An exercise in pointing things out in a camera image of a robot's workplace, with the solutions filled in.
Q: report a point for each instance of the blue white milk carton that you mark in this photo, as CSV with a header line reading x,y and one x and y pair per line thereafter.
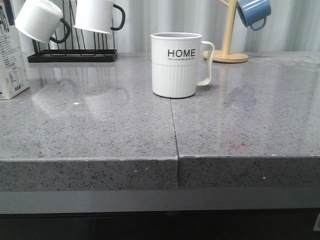
x,y
13,76

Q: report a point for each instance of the white HOME cup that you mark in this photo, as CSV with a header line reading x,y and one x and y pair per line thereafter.
x,y
175,58

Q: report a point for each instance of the wooden mug tree stand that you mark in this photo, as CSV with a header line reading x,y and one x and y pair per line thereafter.
x,y
225,55

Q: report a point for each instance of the blue enamel mug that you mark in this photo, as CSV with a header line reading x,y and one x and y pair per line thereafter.
x,y
252,11

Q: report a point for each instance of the black wire mug rack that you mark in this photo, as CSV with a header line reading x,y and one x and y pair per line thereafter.
x,y
80,46

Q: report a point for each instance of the tilted white mug black handle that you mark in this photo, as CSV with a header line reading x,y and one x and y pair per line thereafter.
x,y
39,19

